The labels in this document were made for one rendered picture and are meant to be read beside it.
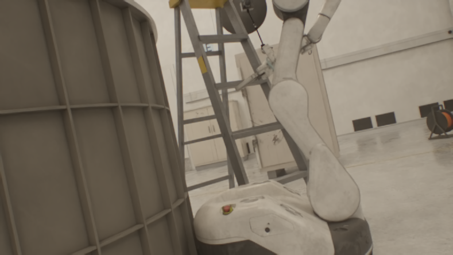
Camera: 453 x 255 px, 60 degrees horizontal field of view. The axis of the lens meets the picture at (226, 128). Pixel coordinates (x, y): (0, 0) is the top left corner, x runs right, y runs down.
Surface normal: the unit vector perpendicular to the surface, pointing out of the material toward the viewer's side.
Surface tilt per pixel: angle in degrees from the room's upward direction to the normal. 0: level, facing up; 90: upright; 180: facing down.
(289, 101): 90
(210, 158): 90
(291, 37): 90
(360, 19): 90
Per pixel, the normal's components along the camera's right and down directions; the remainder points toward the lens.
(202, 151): -0.22, 0.04
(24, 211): 0.73, -0.17
